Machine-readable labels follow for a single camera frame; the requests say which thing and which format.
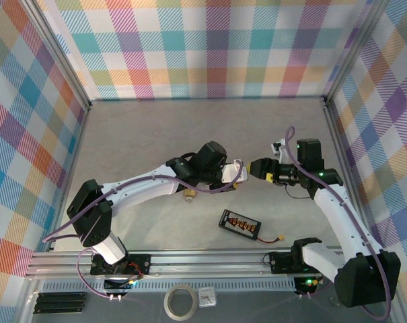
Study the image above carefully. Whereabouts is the small white clock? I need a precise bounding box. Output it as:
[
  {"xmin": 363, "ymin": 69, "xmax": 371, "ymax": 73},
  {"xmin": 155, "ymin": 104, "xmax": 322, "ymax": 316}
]
[{"xmin": 198, "ymin": 287, "xmax": 218, "ymax": 309}]

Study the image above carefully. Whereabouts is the aluminium frame post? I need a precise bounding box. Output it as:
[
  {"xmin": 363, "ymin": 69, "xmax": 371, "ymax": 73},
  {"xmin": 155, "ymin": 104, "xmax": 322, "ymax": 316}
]
[
  {"xmin": 21, "ymin": 0, "xmax": 93, "ymax": 112},
  {"xmin": 14, "ymin": 278, "xmax": 42, "ymax": 323},
  {"xmin": 320, "ymin": 0, "xmax": 392, "ymax": 105}
]

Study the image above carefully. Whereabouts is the aluminium side rail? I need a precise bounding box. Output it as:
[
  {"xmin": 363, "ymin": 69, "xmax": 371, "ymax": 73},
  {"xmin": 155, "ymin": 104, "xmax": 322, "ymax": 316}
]
[
  {"xmin": 48, "ymin": 100, "xmax": 94, "ymax": 253},
  {"xmin": 322, "ymin": 97, "xmax": 373, "ymax": 248}
]

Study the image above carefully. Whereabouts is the aluminium mounting rail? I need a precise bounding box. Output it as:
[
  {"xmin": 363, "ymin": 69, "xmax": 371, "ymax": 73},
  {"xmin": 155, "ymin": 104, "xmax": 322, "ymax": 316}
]
[{"xmin": 26, "ymin": 247, "xmax": 398, "ymax": 280}]

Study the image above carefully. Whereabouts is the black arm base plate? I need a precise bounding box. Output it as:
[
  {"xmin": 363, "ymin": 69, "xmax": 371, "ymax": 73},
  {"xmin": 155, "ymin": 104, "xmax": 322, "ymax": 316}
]
[
  {"xmin": 268, "ymin": 251, "xmax": 325, "ymax": 275},
  {"xmin": 90, "ymin": 254, "xmax": 152, "ymax": 277}
]

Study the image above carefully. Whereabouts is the black ribbed block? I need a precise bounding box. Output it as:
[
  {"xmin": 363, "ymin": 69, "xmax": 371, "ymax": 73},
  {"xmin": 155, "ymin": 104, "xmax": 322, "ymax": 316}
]
[{"xmin": 33, "ymin": 291, "xmax": 88, "ymax": 316}]

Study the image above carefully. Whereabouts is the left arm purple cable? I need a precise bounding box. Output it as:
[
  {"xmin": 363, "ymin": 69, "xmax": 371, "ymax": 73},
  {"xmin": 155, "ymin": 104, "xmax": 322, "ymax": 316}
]
[{"xmin": 43, "ymin": 168, "xmax": 241, "ymax": 300}]

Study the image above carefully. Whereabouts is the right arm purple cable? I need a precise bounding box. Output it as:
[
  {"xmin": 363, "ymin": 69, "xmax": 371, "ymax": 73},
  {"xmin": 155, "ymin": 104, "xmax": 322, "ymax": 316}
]
[{"xmin": 285, "ymin": 126, "xmax": 392, "ymax": 320}]

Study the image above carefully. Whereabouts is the clear tape roll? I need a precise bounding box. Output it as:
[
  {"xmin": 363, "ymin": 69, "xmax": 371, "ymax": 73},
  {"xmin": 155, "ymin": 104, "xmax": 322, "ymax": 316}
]
[{"xmin": 163, "ymin": 283, "xmax": 198, "ymax": 320}]

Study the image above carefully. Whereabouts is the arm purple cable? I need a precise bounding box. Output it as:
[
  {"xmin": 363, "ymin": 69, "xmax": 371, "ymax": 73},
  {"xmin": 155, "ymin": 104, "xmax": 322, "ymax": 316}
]
[
  {"xmin": 285, "ymin": 126, "xmax": 392, "ymax": 320},
  {"xmin": 43, "ymin": 168, "xmax": 241, "ymax": 300}
]

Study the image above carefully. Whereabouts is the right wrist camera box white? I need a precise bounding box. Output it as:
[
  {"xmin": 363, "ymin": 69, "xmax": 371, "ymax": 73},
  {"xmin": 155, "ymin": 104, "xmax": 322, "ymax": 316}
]
[{"xmin": 270, "ymin": 137, "xmax": 289, "ymax": 163}]

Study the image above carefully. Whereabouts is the black connector board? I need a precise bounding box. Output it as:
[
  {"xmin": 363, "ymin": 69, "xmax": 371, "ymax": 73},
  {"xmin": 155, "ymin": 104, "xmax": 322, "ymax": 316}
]
[
  {"xmin": 104, "ymin": 275, "xmax": 139, "ymax": 293},
  {"xmin": 293, "ymin": 275, "xmax": 326, "ymax": 296}
]

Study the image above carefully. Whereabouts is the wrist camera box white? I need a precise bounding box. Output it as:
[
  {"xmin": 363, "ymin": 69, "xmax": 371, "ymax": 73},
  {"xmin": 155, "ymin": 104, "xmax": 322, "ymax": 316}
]
[
  {"xmin": 270, "ymin": 137, "xmax": 289, "ymax": 163},
  {"xmin": 221, "ymin": 158, "xmax": 250, "ymax": 185}
]

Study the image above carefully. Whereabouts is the grey slotted cable duct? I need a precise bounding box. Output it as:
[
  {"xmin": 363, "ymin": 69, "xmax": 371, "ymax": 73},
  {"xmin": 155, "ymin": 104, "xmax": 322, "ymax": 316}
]
[{"xmin": 41, "ymin": 281, "xmax": 297, "ymax": 293}]

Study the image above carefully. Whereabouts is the red wire yellow connector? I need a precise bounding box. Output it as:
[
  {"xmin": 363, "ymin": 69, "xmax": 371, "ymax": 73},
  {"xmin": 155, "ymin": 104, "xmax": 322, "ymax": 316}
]
[{"xmin": 256, "ymin": 234, "xmax": 287, "ymax": 244}]

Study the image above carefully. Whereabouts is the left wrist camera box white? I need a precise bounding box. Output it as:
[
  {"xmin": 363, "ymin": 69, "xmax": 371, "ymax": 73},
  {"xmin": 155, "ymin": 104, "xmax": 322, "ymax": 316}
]
[{"xmin": 221, "ymin": 158, "xmax": 250, "ymax": 185}]

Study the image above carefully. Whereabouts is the black charging board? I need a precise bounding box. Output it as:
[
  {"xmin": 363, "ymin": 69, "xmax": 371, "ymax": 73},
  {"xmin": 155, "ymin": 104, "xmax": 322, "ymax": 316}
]
[{"xmin": 218, "ymin": 209, "xmax": 262, "ymax": 242}]

